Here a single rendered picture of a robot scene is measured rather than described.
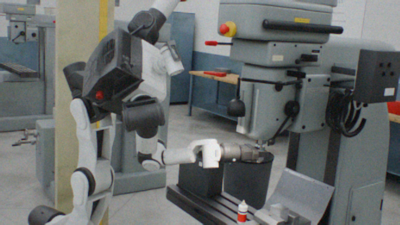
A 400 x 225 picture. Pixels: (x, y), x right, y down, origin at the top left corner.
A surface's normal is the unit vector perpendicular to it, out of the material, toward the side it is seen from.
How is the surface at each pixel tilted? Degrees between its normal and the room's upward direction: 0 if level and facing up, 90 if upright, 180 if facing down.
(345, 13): 90
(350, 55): 90
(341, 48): 90
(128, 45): 58
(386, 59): 90
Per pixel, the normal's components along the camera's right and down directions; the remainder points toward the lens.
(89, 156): -0.53, 0.13
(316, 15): 0.59, 0.20
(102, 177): 0.84, 0.00
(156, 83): 0.75, -0.38
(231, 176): -0.73, 0.15
